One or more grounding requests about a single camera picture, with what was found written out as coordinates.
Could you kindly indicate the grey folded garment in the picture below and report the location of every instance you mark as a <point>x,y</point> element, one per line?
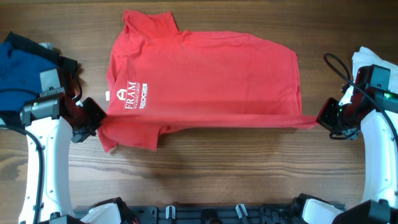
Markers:
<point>47,45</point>

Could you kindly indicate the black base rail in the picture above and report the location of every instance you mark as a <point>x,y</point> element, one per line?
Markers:
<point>264,214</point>

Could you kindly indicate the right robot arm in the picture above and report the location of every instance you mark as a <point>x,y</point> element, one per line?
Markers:
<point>370,109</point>

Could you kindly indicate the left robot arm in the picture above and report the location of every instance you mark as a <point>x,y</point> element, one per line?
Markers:
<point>53,120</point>

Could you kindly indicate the blue folded shirt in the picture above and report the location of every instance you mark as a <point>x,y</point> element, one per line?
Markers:
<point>20,76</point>

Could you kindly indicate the red FRAM t-shirt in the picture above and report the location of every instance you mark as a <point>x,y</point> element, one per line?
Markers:
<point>162,80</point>

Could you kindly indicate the white t-shirt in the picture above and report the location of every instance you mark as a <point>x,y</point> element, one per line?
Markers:
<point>366,57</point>

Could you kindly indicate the black folded garment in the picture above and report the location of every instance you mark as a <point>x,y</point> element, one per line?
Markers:
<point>68,65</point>

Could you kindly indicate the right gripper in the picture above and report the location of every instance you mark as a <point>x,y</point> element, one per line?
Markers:
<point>328,112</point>

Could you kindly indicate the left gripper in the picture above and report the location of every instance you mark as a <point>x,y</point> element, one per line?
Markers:
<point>88,116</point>

